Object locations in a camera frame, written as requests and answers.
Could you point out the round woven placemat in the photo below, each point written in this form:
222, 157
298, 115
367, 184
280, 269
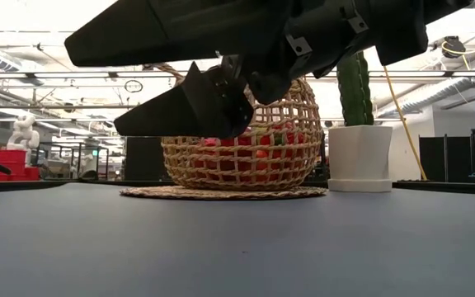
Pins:
221, 193

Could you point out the green pear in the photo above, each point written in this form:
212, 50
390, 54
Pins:
259, 131

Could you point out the black table frame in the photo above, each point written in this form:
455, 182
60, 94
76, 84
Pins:
448, 187

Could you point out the black partition panel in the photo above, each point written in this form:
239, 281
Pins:
144, 158
443, 158

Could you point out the black ceiling device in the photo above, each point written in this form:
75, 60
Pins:
454, 46

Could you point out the red apple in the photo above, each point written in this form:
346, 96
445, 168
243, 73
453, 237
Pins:
210, 142

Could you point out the white hexagonal plant pot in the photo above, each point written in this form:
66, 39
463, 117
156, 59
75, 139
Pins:
359, 156

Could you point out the red box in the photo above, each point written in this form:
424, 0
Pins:
10, 165

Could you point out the black metal rack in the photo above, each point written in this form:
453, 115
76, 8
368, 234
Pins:
74, 145

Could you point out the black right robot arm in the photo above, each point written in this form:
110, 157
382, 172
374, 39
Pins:
448, 6

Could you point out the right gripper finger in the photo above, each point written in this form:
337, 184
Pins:
171, 29
196, 107

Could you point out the green cactus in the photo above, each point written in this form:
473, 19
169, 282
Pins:
355, 99

